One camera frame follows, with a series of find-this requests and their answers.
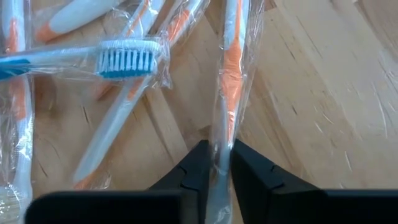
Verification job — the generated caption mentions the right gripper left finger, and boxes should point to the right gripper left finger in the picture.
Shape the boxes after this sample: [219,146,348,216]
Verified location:
[24,139,213,224]

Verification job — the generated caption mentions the orange toothbrush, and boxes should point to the orange toothbrush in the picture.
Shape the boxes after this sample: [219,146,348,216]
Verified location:
[205,0,265,224]
[72,0,212,191]
[119,0,167,41]
[0,0,35,224]
[33,0,125,44]

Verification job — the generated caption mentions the blue toothbrush in clear wrapper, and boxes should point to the blue toothbrush in clear wrapper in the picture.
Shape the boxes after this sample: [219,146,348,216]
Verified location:
[0,37,174,91]

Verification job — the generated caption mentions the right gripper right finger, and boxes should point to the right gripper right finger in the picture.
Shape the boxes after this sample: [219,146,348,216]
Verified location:
[231,139,398,224]

